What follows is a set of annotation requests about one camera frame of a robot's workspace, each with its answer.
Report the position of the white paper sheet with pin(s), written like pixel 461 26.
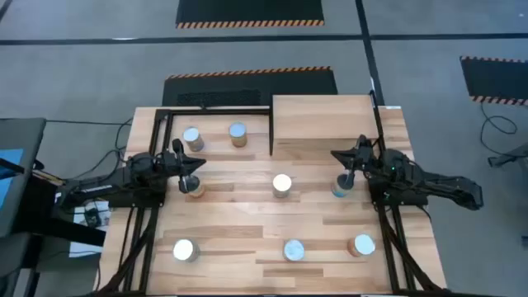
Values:
pixel 84 249

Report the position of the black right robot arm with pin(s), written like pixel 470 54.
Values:
pixel 412 173

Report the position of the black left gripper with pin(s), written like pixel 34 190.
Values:
pixel 175 165

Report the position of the black desk base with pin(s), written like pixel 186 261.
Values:
pixel 62 231

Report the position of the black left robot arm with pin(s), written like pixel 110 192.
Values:
pixel 144 169

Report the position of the black aluminium table frame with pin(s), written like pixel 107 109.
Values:
pixel 227 111
pixel 378 123

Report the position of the green beans tin can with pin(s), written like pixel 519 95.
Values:
pixel 293 250
pixel 238 130

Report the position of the grey monitor with blue screen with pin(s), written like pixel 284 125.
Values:
pixel 29 165

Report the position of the black shelf side post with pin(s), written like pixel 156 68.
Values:
pixel 271 136

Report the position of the grey stand leg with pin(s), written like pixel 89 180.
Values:
pixel 511 156

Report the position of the peaches tin can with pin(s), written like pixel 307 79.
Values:
pixel 191 135
pixel 282 182

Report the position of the black mat with striped edge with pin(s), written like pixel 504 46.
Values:
pixel 214 88
pixel 499 78
pixel 247 10

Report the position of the small black device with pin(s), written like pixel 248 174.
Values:
pixel 92 216

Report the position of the colourful labelled tin can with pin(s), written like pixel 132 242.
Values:
pixel 184 249

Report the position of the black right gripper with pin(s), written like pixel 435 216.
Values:
pixel 363 158

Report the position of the corn tin can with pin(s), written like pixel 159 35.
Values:
pixel 199 190

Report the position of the blue labelled tin can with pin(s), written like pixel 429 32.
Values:
pixel 339 187

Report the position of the orange labelled tin can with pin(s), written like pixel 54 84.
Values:
pixel 364 244

